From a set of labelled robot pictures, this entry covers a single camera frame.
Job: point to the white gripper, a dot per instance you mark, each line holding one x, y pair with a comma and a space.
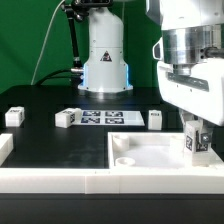
201, 94

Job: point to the white square tabletop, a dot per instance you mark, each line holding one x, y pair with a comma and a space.
153, 151

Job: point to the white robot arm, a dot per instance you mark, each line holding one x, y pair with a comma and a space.
189, 55

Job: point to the white U-shaped fence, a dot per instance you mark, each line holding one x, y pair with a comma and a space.
106, 181

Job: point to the AprilTag marker sheet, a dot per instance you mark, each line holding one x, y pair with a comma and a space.
110, 118

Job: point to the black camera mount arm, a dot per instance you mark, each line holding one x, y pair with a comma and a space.
77, 11

